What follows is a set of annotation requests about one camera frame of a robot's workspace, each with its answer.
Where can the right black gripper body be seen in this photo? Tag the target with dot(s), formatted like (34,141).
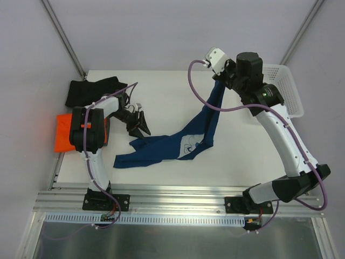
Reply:
(221,77)

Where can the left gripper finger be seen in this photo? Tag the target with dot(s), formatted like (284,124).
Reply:
(135,131)
(142,123)

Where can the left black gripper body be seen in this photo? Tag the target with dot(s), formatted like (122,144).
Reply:
(135,122)

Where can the blue t shirt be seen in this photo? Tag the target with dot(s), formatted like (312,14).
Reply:
(194,138)

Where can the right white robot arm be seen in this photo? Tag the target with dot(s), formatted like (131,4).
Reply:
(303,172)

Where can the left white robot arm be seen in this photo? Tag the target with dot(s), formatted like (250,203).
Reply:
(89,133)

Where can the white plastic basket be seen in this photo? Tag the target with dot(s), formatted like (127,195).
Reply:
(281,77)

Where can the black folded t shirt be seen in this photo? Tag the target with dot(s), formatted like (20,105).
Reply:
(83,93)

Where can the orange folded t shirt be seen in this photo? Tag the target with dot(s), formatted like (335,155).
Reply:
(62,141)

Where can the right corner aluminium profile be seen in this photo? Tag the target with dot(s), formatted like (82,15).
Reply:
(300,33)

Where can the corner aluminium profile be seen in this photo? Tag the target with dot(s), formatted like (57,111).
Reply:
(63,37)
(300,33)

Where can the left corner aluminium profile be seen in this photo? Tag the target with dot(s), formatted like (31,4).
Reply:
(63,37)

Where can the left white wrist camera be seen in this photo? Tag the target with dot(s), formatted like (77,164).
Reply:
(136,106)

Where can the aluminium mounting rail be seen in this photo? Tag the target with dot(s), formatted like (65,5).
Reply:
(144,199)

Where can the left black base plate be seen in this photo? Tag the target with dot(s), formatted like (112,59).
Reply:
(98,201)

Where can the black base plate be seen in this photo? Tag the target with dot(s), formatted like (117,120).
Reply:
(243,205)
(98,201)

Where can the white slotted cable duct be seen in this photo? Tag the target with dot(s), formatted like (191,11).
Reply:
(168,220)

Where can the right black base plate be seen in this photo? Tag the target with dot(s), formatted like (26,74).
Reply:
(243,205)

